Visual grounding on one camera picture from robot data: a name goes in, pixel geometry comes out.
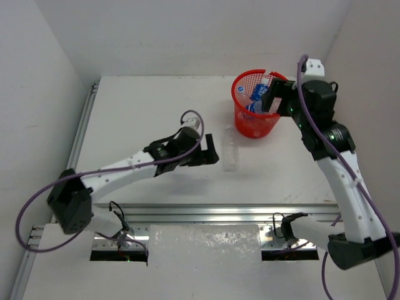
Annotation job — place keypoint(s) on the aluminium left side rail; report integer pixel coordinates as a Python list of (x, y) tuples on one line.
[(37, 230)]

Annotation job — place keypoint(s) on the red mesh plastic bin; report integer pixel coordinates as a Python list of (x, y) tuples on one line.
[(247, 123)]

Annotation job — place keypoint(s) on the blue label bottle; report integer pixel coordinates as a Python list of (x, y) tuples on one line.
[(255, 107), (260, 88)]

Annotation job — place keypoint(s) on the blue label bottle front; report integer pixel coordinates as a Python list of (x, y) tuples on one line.
[(260, 88)]

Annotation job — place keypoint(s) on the clear bottle white cap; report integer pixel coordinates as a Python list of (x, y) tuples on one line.
[(230, 150), (242, 96)]

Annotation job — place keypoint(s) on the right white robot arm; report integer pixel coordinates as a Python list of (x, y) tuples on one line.
[(362, 237)]

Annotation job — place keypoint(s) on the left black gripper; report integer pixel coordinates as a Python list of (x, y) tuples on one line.
[(202, 153)]

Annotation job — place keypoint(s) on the blue label bottle back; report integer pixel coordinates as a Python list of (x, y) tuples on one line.
[(255, 107)]

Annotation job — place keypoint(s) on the aluminium front rail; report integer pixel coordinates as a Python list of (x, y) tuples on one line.
[(267, 217)]

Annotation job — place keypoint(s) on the aluminium rail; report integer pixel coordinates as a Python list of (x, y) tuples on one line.
[(37, 230), (267, 217)]

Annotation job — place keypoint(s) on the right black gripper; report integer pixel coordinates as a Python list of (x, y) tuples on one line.
[(282, 88)]

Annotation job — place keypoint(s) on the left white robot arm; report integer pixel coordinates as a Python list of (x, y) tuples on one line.
[(74, 197)]

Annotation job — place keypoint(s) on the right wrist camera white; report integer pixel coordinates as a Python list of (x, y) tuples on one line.
[(312, 69)]

